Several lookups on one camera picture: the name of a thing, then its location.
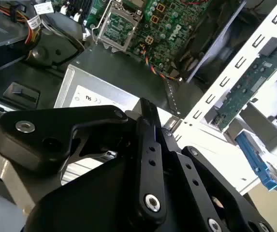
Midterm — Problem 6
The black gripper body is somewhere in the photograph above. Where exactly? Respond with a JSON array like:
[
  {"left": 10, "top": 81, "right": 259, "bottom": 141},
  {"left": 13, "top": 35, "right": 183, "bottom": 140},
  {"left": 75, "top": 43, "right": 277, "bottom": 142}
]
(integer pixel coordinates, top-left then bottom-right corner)
[{"left": 23, "top": 154, "right": 197, "bottom": 232}]

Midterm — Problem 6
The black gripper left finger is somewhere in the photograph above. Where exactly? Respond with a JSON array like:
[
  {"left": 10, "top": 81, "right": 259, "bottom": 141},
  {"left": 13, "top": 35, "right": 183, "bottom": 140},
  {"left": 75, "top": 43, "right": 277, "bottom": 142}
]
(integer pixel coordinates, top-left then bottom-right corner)
[{"left": 0, "top": 97, "right": 168, "bottom": 225}]

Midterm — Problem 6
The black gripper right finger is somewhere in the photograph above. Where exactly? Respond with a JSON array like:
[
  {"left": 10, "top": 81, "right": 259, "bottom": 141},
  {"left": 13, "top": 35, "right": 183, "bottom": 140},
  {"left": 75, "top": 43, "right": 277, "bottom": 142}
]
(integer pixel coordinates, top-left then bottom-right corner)
[{"left": 151, "top": 102, "right": 276, "bottom": 232}]

